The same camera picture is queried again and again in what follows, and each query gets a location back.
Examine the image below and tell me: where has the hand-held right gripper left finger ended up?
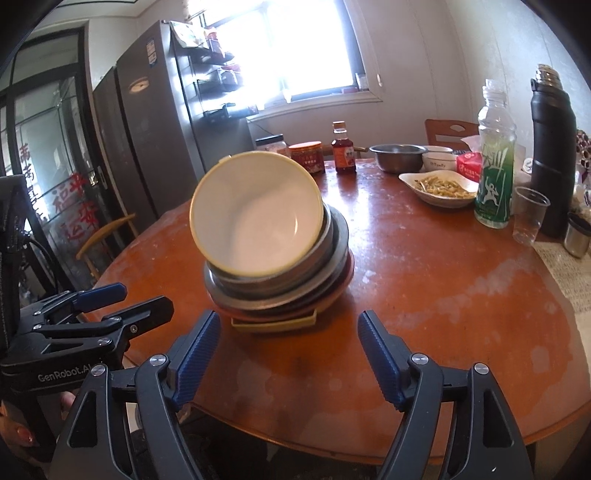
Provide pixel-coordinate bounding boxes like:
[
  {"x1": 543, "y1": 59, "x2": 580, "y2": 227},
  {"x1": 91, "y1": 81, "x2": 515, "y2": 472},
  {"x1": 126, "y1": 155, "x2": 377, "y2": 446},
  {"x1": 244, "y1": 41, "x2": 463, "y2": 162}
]
[{"x1": 48, "y1": 310, "x2": 222, "y2": 480}]

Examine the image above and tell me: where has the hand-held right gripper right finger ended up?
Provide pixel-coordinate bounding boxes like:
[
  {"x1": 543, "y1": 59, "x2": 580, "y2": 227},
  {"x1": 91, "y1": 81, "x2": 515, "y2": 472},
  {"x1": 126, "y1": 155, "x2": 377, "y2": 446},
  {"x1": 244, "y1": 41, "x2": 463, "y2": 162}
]
[{"x1": 358, "y1": 310, "x2": 536, "y2": 480}]

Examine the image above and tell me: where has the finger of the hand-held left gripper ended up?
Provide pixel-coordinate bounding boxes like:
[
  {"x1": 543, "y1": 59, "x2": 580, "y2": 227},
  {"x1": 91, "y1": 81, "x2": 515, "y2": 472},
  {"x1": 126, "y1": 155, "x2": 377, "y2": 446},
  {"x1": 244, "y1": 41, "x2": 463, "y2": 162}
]
[
  {"x1": 21, "y1": 283, "x2": 129, "y2": 328},
  {"x1": 32, "y1": 295, "x2": 175, "y2": 358}
]

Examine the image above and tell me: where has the yellow shell-shaped plate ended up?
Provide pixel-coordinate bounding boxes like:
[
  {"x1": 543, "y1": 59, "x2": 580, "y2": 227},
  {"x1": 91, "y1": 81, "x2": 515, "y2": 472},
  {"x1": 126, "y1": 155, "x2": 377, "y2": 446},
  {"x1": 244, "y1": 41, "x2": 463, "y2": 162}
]
[{"x1": 230, "y1": 309, "x2": 318, "y2": 334}]

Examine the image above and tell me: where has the large steel bowl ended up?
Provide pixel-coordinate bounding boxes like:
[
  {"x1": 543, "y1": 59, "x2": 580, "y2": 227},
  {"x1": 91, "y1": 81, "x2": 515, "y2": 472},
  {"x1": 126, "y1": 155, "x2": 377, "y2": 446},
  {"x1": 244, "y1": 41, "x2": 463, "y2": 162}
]
[{"x1": 203, "y1": 208, "x2": 350, "y2": 305}]

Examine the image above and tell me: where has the yellow white bowl with handle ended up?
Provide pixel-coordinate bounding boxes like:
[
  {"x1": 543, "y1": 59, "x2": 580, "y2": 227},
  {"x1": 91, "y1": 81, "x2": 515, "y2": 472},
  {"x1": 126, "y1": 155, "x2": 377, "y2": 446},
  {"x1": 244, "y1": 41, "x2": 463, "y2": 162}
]
[{"x1": 189, "y1": 151, "x2": 325, "y2": 278}]

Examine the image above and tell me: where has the person's left hand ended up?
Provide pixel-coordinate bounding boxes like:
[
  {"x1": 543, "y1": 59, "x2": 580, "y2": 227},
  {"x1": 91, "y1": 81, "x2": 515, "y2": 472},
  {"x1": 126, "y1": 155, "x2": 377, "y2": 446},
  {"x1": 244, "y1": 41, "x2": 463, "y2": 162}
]
[{"x1": 0, "y1": 391, "x2": 77, "y2": 448}]

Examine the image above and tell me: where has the wooden armchair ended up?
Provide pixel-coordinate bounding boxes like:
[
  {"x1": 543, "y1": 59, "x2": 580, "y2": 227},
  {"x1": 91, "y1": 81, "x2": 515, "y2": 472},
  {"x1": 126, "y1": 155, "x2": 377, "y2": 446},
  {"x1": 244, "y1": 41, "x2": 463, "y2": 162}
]
[{"x1": 76, "y1": 213, "x2": 139, "y2": 278}]

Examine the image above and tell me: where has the glass door with red characters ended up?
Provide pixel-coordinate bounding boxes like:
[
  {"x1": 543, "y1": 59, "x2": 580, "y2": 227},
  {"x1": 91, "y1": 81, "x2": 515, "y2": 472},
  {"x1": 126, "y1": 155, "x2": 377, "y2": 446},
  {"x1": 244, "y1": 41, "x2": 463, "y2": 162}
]
[{"x1": 0, "y1": 23, "x2": 100, "y2": 296}]

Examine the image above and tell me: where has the grey refrigerator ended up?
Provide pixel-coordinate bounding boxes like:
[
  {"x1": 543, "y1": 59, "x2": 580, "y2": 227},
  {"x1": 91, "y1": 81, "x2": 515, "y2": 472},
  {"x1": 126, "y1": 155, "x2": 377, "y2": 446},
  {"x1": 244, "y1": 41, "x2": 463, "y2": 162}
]
[{"x1": 92, "y1": 19, "x2": 208, "y2": 222}]

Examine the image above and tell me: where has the white dish with food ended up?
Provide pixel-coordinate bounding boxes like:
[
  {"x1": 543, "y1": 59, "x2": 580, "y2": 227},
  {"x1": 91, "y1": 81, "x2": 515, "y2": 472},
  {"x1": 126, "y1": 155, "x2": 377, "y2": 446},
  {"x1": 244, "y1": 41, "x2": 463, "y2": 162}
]
[{"x1": 398, "y1": 170, "x2": 480, "y2": 208}]

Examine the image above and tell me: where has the steel basin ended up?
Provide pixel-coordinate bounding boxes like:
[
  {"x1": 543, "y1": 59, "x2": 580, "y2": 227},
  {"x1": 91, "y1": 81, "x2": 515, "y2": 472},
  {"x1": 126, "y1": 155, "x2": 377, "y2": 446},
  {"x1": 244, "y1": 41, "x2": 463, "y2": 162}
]
[{"x1": 369, "y1": 144, "x2": 428, "y2": 174}]

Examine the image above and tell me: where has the amber sauce bottle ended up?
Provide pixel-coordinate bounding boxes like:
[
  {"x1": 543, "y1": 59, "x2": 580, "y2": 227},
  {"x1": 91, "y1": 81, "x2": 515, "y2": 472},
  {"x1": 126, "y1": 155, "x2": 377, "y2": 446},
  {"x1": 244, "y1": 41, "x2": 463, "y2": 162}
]
[{"x1": 331, "y1": 121, "x2": 357, "y2": 175}]

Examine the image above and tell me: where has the newspaper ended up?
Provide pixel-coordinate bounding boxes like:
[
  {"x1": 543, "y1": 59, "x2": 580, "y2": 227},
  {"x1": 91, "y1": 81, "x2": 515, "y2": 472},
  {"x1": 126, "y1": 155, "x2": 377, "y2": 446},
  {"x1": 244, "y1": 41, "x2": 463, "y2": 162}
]
[{"x1": 533, "y1": 240, "x2": 591, "y2": 319}]

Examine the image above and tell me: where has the clear plastic cup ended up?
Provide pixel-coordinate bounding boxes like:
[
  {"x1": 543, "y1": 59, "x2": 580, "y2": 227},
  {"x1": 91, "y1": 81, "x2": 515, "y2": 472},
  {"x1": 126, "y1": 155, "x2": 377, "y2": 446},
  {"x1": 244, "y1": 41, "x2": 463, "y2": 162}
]
[{"x1": 512, "y1": 186, "x2": 551, "y2": 246}]

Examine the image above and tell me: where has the small white bowl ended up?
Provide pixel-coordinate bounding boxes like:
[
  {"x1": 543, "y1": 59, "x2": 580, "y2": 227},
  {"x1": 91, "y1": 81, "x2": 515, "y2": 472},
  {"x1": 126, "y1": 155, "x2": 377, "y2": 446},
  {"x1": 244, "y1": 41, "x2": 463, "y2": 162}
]
[{"x1": 421, "y1": 145, "x2": 459, "y2": 172}]

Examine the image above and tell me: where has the green-label plastic bottle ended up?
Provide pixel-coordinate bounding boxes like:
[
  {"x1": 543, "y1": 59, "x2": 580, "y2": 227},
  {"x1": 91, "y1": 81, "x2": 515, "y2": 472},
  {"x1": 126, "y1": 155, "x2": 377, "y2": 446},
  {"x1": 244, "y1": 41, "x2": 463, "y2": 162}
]
[{"x1": 474, "y1": 79, "x2": 517, "y2": 229}]

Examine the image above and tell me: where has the red tissue pack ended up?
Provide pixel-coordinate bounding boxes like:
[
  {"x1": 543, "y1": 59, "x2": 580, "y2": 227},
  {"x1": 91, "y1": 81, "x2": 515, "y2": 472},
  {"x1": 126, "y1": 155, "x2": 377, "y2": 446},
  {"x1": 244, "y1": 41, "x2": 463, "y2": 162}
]
[{"x1": 455, "y1": 136, "x2": 490, "y2": 182}]

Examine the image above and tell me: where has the red-label jar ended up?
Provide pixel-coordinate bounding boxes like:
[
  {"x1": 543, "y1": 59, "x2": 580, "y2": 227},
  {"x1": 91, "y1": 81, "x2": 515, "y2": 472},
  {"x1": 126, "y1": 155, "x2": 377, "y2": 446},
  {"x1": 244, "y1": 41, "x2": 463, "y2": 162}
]
[{"x1": 288, "y1": 141, "x2": 326, "y2": 175}]

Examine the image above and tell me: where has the black-lid clear jar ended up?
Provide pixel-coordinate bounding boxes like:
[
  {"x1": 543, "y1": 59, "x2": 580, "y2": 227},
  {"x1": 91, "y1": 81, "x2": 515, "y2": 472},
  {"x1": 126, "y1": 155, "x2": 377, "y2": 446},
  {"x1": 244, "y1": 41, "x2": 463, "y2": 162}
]
[{"x1": 255, "y1": 134, "x2": 289, "y2": 160}]

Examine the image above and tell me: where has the small steel cup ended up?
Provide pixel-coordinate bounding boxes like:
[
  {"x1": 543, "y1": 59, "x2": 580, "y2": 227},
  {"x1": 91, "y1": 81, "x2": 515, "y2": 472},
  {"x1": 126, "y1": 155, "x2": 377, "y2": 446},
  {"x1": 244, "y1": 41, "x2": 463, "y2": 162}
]
[{"x1": 564, "y1": 212, "x2": 591, "y2": 258}]

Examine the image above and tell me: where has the refrigerator side rack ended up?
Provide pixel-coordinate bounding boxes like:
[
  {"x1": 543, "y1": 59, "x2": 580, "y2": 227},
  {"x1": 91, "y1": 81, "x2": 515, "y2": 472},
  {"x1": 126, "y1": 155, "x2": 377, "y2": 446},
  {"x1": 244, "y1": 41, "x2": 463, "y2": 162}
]
[{"x1": 171, "y1": 9, "x2": 259, "y2": 123}]

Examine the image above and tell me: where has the black thermos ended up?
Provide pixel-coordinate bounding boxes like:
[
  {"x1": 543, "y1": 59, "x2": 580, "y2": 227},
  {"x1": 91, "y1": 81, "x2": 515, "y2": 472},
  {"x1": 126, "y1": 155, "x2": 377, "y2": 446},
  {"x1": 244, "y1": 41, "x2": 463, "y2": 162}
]
[{"x1": 530, "y1": 65, "x2": 578, "y2": 238}]

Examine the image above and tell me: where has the window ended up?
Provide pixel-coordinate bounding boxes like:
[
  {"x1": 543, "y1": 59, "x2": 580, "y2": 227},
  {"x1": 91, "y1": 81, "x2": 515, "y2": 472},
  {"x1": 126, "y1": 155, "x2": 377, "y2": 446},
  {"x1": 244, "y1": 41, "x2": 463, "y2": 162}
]
[{"x1": 203, "y1": 0, "x2": 384, "y2": 112}]

